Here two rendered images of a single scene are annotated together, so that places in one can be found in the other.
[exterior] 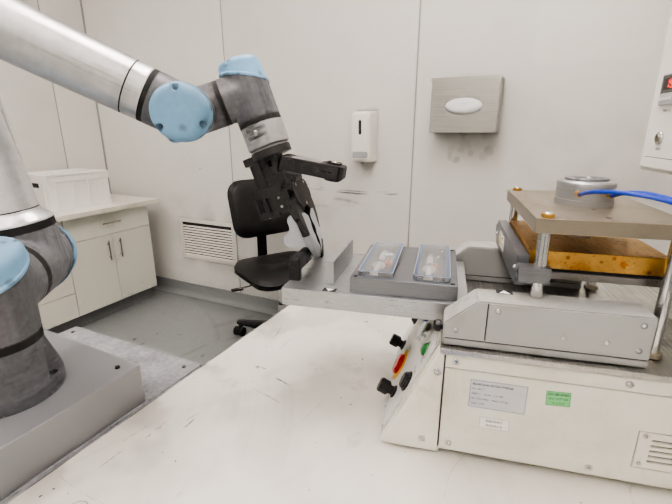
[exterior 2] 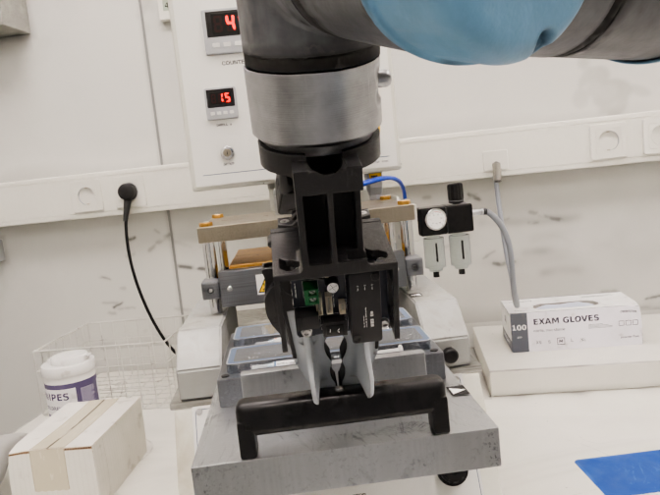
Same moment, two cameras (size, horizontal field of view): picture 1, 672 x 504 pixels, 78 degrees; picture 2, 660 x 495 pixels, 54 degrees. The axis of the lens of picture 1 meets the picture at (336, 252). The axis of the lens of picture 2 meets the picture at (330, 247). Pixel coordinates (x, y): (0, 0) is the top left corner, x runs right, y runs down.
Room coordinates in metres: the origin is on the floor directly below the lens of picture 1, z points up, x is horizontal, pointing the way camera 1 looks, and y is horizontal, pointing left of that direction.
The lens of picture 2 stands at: (0.87, 0.48, 1.17)
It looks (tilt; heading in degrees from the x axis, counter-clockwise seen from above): 7 degrees down; 252
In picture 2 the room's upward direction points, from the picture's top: 6 degrees counter-clockwise
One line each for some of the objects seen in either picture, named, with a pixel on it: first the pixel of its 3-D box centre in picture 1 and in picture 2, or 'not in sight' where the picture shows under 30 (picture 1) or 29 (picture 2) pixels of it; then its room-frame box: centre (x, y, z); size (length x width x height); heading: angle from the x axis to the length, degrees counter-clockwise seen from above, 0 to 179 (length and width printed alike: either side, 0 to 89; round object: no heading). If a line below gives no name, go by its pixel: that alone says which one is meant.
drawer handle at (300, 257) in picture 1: (307, 257); (342, 414); (0.74, 0.05, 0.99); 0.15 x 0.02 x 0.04; 166
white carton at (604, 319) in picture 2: not in sight; (568, 320); (0.09, -0.53, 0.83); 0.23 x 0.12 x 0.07; 154
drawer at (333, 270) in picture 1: (380, 272); (331, 379); (0.70, -0.08, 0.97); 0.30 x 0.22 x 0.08; 76
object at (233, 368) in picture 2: (383, 261); (328, 355); (0.70, -0.08, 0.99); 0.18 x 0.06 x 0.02; 166
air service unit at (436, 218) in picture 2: not in sight; (444, 231); (0.38, -0.45, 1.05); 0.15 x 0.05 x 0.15; 166
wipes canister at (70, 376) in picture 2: not in sight; (73, 397); (0.98, -0.69, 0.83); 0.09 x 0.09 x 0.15
